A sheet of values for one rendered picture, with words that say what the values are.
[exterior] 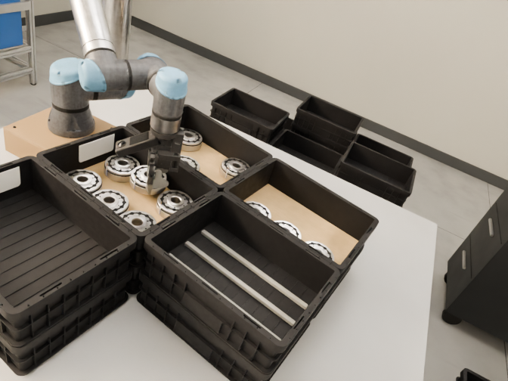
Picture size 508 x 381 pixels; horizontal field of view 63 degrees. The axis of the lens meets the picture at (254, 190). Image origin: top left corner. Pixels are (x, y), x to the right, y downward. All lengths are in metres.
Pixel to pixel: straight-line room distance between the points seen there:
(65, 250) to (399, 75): 3.50
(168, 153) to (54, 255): 0.37
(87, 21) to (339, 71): 3.30
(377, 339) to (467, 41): 3.12
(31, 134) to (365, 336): 1.22
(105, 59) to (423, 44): 3.31
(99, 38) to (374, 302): 1.08
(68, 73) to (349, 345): 1.16
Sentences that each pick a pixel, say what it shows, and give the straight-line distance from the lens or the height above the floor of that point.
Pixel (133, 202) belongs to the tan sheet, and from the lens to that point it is 1.23.
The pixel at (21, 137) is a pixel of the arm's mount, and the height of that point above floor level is 0.79.
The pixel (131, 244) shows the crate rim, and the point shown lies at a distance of 0.97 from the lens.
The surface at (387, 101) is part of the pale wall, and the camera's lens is 4.20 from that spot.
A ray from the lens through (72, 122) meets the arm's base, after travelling 1.52.
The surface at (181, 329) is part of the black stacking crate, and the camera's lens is 1.08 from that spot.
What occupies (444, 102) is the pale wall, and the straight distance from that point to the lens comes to 4.17.
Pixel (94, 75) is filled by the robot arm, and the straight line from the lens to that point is 1.06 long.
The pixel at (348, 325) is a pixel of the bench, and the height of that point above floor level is 0.70.
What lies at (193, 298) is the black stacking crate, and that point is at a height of 0.87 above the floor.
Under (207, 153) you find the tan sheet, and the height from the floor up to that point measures 0.83.
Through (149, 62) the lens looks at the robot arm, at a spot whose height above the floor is 1.21.
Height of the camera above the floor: 1.63
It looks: 36 degrees down
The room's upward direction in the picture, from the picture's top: 19 degrees clockwise
